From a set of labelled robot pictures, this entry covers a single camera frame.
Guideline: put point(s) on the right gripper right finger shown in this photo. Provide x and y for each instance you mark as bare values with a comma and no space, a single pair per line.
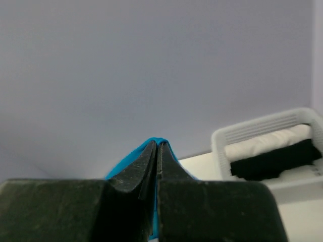
195,210

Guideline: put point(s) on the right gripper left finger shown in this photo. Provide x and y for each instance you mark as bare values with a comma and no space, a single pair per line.
120,208

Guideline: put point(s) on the bright blue t-shirt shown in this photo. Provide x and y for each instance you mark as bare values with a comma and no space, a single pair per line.
132,157

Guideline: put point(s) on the black rolled t-shirt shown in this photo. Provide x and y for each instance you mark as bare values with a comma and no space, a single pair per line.
271,164

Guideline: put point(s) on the white perforated plastic basket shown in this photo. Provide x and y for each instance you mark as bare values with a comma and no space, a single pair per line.
299,184

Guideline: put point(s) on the white rolled t-shirt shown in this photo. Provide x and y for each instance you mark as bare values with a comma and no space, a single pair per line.
268,142

